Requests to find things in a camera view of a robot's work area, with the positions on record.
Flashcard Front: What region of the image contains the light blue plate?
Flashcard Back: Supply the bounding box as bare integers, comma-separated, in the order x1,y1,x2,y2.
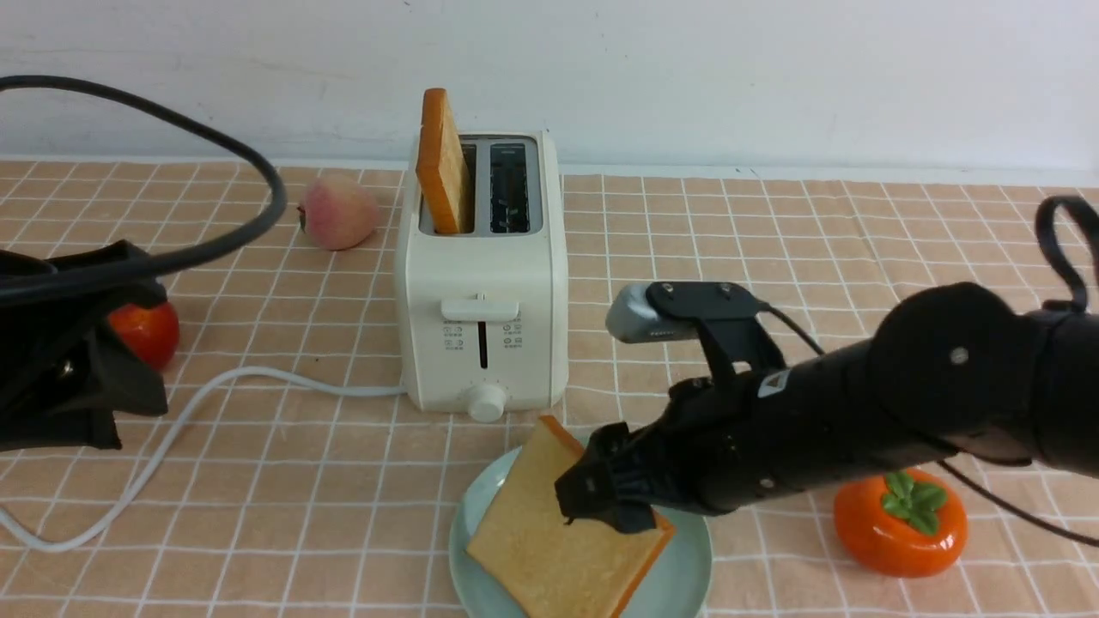
448,446,713,617

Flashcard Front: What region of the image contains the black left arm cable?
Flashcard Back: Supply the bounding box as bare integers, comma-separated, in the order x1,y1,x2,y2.
0,75,288,301

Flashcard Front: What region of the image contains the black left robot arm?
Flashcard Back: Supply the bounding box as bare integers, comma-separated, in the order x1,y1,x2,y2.
1,278,169,452

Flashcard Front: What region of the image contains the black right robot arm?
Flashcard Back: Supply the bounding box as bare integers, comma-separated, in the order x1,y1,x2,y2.
555,282,1096,536

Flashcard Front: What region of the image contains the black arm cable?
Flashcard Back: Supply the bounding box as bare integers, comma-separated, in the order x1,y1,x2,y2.
756,196,1099,548
0,75,288,301

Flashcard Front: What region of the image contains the white two-slot toaster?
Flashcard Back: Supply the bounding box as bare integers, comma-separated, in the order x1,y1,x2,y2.
395,130,568,422

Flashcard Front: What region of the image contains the orange checkered tablecloth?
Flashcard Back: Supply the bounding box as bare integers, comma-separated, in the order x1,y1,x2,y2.
1,161,1096,617

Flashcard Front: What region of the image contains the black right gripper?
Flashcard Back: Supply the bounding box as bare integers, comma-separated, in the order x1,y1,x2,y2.
554,371,825,536

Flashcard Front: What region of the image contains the toast slice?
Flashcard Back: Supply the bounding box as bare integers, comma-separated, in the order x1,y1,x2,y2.
466,415,676,617
417,88,475,235

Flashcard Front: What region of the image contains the red apple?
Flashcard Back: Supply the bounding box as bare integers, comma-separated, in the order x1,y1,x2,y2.
107,301,180,372

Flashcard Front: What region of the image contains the orange persimmon with green leaf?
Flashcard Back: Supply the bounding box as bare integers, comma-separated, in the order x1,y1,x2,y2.
833,470,969,580

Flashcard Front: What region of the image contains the pink peach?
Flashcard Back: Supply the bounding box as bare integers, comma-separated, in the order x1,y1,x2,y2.
297,175,381,251

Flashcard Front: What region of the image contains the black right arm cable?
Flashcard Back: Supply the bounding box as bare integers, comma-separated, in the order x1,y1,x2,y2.
756,196,1099,548

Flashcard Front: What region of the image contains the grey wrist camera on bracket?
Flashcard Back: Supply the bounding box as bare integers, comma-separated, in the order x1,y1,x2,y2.
604,282,786,388

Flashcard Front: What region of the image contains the white toaster power cable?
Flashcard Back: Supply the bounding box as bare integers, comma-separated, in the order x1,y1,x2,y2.
0,367,406,552

